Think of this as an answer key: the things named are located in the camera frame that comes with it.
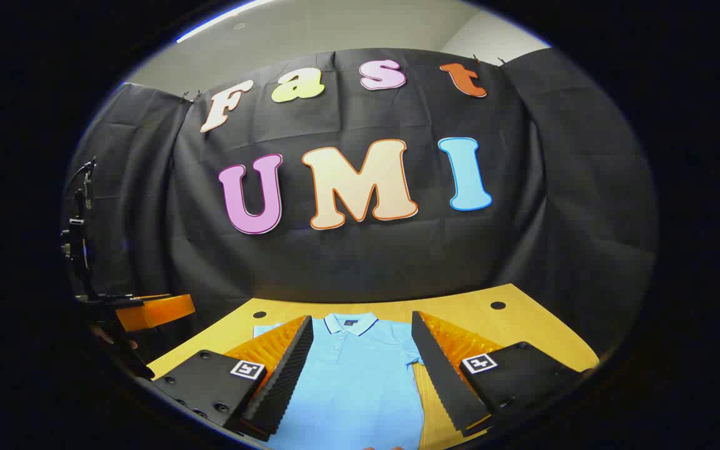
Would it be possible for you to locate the light blue polo T-shirt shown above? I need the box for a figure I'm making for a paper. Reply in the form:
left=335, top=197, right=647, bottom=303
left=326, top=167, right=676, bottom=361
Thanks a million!
left=252, top=312, right=426, bottom=450

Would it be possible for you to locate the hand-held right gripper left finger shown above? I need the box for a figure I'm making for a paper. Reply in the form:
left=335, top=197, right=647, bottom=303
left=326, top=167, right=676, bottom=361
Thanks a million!
left=151, top=314, right=315, bottom=443

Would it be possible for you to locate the black backdrop cloth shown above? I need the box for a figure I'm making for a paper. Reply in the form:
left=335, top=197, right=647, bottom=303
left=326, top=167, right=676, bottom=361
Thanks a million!
left=63, top=49, right=658, bottom=357

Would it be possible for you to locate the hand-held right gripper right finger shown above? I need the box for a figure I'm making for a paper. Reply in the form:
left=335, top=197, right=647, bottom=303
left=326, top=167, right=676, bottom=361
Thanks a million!
left=411, top=311, right=592, bottom=438

